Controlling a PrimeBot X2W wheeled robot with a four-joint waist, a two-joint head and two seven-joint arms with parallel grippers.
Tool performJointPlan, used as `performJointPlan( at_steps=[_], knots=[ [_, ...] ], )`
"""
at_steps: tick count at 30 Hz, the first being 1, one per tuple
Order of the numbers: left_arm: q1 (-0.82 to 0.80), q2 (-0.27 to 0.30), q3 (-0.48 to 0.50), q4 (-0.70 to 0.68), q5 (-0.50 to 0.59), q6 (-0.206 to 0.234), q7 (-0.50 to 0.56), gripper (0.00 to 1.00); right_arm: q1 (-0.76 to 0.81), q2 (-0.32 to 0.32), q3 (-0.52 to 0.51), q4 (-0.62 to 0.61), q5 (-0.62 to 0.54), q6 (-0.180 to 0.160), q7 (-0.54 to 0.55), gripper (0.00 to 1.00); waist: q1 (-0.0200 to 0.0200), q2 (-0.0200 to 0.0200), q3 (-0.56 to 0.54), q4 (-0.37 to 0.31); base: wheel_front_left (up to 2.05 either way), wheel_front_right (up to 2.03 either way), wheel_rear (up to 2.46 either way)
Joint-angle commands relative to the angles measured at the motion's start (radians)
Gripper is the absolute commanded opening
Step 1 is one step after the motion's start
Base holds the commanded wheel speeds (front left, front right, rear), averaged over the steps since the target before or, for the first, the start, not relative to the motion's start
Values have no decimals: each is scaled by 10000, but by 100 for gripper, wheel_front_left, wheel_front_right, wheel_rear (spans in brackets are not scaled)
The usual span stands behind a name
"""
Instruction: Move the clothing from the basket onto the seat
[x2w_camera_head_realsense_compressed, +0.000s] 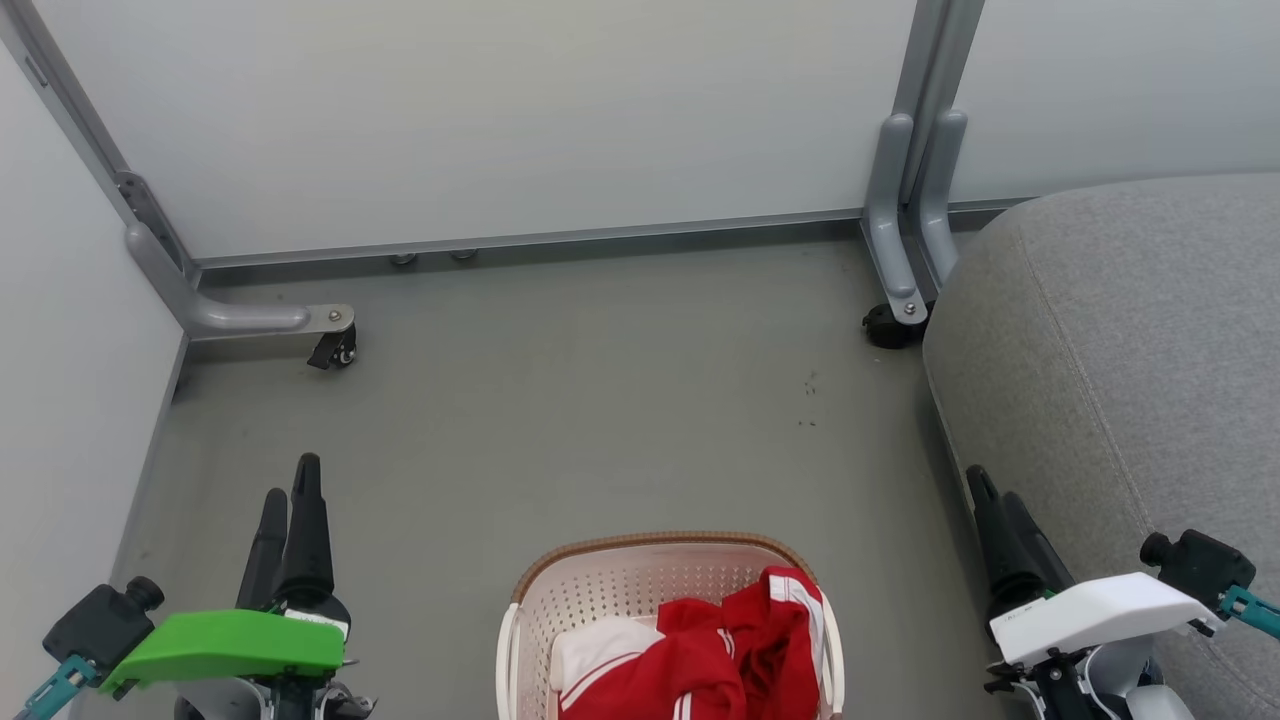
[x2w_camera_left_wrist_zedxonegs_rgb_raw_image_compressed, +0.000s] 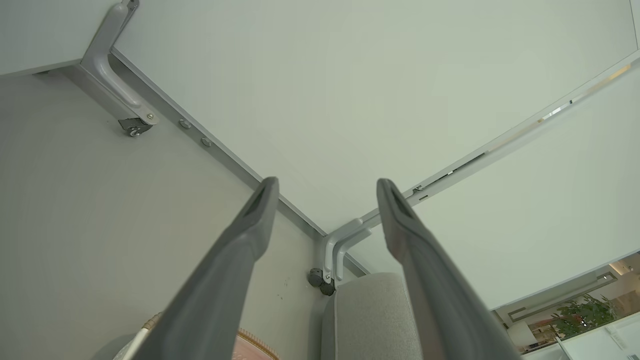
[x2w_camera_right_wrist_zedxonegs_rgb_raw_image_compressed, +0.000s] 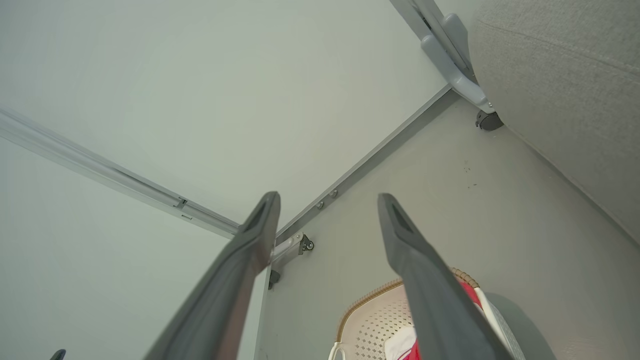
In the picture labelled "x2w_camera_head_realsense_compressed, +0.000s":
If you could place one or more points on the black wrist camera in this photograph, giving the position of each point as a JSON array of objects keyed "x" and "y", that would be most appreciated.
[
  {"x": 100, "y": 622},
  {"x": 1200, "y": 565}
]

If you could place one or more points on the teal right camera bracket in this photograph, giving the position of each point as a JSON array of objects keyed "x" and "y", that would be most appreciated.
[{"x": 1255, "y": 610}]

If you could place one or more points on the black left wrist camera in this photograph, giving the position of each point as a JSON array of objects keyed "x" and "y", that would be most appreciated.
[{"x": 100, "y": 622}]

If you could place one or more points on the grey slanted partition post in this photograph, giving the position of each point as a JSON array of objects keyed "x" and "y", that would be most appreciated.
[{"x": 90, "y": 130}]

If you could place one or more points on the red and white garment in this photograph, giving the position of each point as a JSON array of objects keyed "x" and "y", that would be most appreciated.
[{"x": 720, "y": 650}]

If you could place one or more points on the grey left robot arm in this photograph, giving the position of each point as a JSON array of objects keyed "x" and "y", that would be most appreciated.
[{"x": 275, "y": 702}]

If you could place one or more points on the long grey partition foot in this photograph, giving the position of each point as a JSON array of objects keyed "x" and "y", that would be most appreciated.
[{"x": 240, "y": 318}]

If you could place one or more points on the black caster with brake lever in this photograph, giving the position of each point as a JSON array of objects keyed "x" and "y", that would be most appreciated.
[{"x": 338, "y": 350}]

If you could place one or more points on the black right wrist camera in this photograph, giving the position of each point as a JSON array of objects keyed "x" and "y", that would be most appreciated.
[{"x": 1200, "y": 565}]

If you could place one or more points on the grey double partition post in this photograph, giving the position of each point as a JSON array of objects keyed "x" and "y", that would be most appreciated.
[{"x": 935, "y": 60}]

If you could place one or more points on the teal camera bracket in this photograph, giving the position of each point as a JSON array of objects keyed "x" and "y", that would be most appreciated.
[
  {"x": 55, "y": 690},
  {"x": 1255, "y": 610}
]

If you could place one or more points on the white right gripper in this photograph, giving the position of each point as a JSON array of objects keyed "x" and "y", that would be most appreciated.
[{"x": 1095, "y": 610}]

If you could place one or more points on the grey fabric sofa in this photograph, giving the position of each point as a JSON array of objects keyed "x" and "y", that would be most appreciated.
[{"x": 1120, "y": 380}]

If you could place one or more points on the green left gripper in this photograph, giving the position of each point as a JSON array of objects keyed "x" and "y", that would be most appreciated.
[{"x": 230, "y": 643}]

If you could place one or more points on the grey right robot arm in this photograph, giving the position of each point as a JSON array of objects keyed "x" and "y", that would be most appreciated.
[{"x": 1100, "y": 690}]

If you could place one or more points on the round black caster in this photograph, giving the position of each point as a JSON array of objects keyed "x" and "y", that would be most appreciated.
[{"x": 888, "y": 328}]

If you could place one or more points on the grey partition bottom rail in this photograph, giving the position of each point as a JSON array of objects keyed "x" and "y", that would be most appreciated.
[{"x": 600, "y": 240}]

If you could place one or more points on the white perforated laundry basket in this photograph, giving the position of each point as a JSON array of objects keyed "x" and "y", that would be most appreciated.
[{"x": 610, "y": 590}]

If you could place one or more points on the teal left camera bracket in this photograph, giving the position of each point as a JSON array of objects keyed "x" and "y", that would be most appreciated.
[{"x": 55, "y": 690}]

